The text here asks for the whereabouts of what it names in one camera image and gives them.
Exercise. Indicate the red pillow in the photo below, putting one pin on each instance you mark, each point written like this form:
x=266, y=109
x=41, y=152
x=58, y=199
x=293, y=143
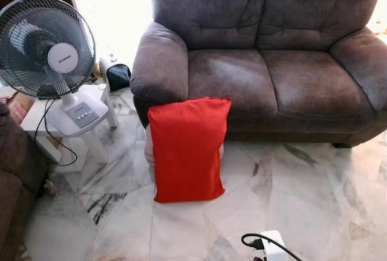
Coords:
x=187, y=152

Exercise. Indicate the brown two-seat sofa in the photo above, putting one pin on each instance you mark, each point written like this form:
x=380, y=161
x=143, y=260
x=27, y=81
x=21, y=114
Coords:
x=272, y=74

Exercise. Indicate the long brown fabric sofa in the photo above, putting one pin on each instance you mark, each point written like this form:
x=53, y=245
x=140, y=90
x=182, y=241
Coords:
x=15, y=176

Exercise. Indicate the black white small appliance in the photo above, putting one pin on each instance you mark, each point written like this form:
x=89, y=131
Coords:
x=118, y=77

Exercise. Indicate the white black table fan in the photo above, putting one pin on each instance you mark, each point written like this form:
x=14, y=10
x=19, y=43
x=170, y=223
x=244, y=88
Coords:
x=63, y=57

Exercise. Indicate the small white side table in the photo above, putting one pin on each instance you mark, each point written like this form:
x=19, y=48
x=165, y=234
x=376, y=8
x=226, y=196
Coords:
x=36, y=120

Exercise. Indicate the cardboard box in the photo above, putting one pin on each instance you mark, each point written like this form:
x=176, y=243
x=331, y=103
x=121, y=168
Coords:
x=18, y=107

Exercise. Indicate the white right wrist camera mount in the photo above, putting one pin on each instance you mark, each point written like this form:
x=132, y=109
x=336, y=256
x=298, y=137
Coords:
x=273, y=237

